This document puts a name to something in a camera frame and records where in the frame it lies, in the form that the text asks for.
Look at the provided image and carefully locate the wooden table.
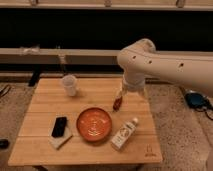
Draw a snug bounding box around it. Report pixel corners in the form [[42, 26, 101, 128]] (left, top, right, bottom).
[[8, 78, 162, 166]]

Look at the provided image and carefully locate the black cable left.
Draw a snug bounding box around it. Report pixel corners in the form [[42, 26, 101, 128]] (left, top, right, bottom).
[[0, 84, 12, 98]]

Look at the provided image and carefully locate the black phone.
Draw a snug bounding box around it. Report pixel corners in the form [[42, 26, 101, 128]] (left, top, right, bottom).
[[51, 117, 67, 138]]

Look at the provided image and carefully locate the clear plastic cup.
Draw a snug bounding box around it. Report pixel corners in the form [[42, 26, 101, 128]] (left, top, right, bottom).
[[61, 75, 77, 96]]

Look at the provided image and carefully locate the blue black device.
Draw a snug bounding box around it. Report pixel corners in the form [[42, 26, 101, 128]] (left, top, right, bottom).
[[184, 93, 212, 109]]

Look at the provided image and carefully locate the orange ceramic bowl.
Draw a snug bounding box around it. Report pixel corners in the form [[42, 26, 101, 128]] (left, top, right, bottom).
[[76, 107, 112, 142]]

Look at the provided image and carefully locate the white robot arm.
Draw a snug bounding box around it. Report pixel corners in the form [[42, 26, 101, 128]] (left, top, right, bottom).
[[117, 39, 213, 97]]

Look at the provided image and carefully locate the white sponge block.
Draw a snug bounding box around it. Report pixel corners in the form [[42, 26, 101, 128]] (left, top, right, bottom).
[[49, 127, 73, 150]]

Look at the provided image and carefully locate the white bottle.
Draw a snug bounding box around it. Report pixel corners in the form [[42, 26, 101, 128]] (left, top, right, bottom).
[[111, 118, 139, 150]]

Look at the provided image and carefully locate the black object on floor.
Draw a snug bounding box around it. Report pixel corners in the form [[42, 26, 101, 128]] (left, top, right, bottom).
[[0, 139, 10, 149]]

